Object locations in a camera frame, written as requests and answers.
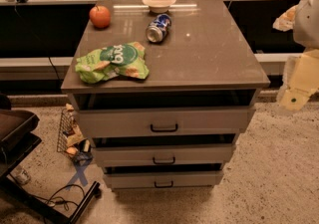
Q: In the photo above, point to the grey drawer cabinet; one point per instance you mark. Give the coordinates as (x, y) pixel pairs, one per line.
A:
(203, 62)

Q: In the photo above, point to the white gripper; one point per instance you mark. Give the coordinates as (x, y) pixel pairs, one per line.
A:
(308, 22)

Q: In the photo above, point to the red apple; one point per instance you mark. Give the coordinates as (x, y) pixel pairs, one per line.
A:
(100, 16)

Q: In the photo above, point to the black cart frame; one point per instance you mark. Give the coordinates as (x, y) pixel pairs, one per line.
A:
(17, 141)

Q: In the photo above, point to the top grey drawer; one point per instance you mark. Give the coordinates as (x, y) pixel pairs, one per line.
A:
(161, 122)

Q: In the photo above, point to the blue pepsi can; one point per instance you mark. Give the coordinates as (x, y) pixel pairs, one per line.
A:
(158, 28)

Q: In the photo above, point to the bottom grey drawer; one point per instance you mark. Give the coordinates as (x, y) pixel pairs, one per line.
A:
(162, 180)

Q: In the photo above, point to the wire snack basket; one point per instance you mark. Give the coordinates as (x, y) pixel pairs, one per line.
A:
(71, 141)

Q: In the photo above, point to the green chip bag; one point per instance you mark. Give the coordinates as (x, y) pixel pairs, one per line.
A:
(120, 60)

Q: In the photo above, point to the middle grey drawer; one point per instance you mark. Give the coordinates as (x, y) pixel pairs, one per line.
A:
(162, 155)

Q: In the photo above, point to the blue tape cross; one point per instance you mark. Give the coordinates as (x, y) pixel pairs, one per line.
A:
(79, 175)

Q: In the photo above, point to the grey drawer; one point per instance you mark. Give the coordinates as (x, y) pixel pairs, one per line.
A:
(162, 180)
(161, 122)
(162, 155)

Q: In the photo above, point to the white bowl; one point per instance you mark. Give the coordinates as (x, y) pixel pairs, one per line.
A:
(159, 6)

